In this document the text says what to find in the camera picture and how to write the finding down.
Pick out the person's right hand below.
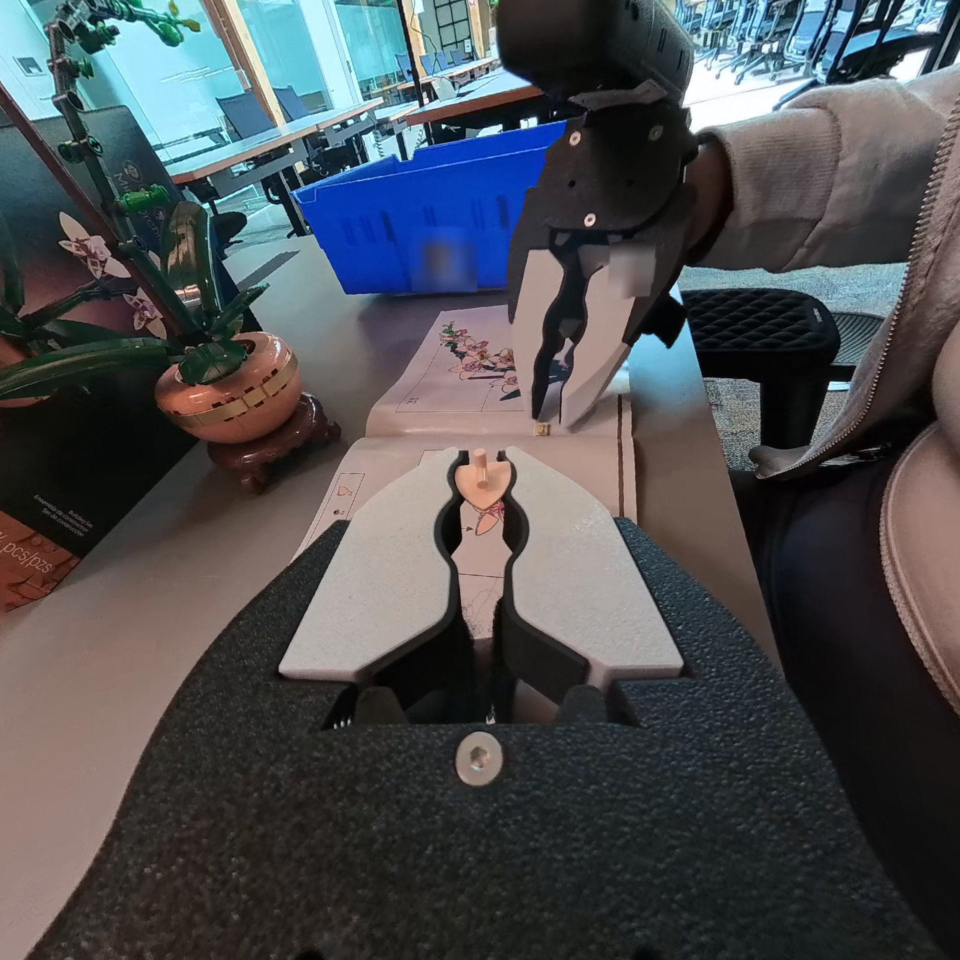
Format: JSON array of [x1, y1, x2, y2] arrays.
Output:
[[682, 131, 734, 267]]

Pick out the black chair armrest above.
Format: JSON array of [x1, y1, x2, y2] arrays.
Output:
[[678, 288, 843, 470]]

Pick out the dark orchid set box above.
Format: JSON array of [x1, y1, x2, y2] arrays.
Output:
[[0, 75, 260, 612]]

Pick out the brick orchid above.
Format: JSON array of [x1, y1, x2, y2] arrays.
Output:
[[0, 0, 342, 495]]

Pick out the person's black pants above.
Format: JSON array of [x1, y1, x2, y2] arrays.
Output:
[[731, 461, 960, 960]]

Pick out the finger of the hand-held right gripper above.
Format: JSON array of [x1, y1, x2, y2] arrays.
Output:
[[508, 246, 594, 421], [557, 251, 657, 434]]

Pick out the row of black office chairs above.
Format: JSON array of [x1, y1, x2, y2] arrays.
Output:
[[675, 0, 960, 85]]

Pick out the grey desk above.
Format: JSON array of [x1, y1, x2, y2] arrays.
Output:
[[0, 236, 785, 960]]

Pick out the blue plastic bin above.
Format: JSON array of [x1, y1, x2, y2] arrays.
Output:
[[291, 120, 571, 297]]

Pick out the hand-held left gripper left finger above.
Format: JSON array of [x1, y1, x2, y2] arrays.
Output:
[[279, 447, 460, 684]]

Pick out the person's right forearm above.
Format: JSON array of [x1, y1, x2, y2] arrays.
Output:
[[693, 67, 960, 275]]

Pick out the open instruction booklet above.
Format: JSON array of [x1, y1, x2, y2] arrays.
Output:
[[292, 303, 639, 639]]

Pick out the wood-edged office desk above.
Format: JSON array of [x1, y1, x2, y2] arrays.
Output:
[[168, 101, 384, 219], [405, 78, 545, 147]]

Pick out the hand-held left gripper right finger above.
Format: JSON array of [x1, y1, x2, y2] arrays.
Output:
[[501, 445, 685, 725]]

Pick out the pink petal brick piece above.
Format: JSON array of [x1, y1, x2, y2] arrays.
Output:
[[456, 447, 515, 511]]

